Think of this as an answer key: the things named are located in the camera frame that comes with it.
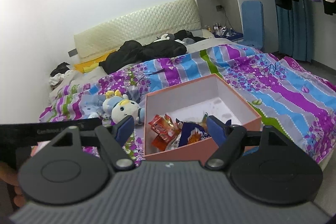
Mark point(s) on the red orange snack packet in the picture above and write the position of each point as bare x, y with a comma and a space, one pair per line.
160, 142

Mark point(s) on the cream quilted headboard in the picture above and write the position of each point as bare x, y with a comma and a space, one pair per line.
131, 24

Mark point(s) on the blue folding chair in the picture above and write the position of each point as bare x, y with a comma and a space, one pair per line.
252, 24

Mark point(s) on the light blue plastic packet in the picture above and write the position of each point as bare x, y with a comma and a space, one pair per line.
94, 106

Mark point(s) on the black white plush toy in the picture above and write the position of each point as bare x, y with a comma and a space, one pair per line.
165, 37

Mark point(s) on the purple floral striped quilt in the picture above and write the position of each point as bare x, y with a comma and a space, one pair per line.
262, 74

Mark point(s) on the blue white snack packet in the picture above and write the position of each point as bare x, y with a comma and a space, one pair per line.
187, 132

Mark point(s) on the black wall outlet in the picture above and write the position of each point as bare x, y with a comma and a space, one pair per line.
219, 7

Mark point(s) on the blue bedside table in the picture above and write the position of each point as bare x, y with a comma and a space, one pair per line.
233, 37

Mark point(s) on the row of cosmetic bottles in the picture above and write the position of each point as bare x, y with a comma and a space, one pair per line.
218, 28

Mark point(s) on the black white clothes pile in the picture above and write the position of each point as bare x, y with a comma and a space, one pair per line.
60, 71

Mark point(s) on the black jacket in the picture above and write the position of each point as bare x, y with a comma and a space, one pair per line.
147, 52

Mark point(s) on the red label clear snack bag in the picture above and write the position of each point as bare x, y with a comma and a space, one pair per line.
160, 125

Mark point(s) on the blue curtain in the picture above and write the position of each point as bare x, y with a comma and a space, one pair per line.
294, 35

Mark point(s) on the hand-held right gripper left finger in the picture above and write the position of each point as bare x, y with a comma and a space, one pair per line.
124, 129

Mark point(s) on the yellow pillow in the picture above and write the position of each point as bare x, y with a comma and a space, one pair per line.
86, 66

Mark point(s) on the blue plush doll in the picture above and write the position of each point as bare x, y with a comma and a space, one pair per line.
120, 108

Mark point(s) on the black garment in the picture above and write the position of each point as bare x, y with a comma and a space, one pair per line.
183, 35

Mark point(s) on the person's left hand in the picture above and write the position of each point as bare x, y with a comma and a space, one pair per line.
9, 174

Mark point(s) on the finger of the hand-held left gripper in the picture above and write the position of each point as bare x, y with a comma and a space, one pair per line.
90, 123

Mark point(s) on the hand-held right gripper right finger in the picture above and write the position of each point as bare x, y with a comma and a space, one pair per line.
216, 130

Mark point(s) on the pink cardboard box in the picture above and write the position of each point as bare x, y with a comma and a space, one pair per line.
189, 98

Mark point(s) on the grey wall plate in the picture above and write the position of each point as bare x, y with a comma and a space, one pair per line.
72, 52

